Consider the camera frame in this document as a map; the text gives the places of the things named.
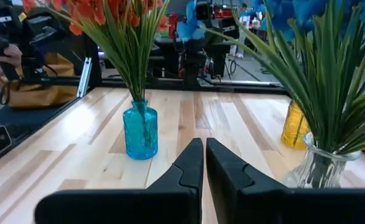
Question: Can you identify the yellow glass vase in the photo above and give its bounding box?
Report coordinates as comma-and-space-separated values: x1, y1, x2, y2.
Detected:
280, 100, 310, 150

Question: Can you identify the person's hand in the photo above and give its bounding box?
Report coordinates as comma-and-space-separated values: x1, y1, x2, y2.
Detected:
1, 43, 23, 68

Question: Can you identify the yellow-brown bag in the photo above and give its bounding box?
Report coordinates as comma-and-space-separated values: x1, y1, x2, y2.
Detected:
0, 52, 79, 109

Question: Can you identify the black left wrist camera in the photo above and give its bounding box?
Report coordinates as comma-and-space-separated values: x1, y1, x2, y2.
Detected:
196, 1, 216, 21

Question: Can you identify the blue glass vase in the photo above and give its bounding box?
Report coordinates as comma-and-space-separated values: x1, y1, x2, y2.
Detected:
122, 99, 159, 161

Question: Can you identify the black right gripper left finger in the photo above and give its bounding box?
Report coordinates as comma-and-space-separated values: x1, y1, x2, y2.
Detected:
34, 138, 205, 224

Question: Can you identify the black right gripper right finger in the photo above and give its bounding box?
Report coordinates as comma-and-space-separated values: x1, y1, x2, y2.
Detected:
205, 138, 365, 224

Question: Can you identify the black aluminium table frame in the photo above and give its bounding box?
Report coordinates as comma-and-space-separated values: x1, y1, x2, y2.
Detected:
0, 40, 365, 169

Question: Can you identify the black equipment stand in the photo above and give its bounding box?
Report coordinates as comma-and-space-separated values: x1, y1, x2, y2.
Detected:
20, 14, 68, 80

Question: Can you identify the clear glass vase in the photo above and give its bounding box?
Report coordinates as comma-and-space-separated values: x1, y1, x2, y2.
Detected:
281, 132, 363, 190

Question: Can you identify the orange artificial flower bunch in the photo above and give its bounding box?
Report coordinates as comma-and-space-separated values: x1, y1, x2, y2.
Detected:
101, 0, 170, 103
67, 0, 146, 103
22, 0, 114, 102

